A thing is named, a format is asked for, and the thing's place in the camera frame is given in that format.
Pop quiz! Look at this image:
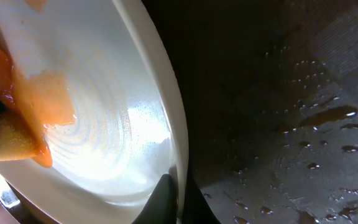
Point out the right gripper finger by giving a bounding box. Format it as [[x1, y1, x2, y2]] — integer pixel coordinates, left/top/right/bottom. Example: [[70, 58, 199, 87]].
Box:
[[132, 174, 177, 224]]

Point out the yellow green sponge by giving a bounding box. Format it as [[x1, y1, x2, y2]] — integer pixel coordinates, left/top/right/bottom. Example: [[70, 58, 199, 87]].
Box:
[[0, 30, 77, 169]]

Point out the white plate top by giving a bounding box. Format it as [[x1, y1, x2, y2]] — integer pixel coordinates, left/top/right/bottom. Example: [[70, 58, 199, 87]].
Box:
[[0, 0, 188, 223]]

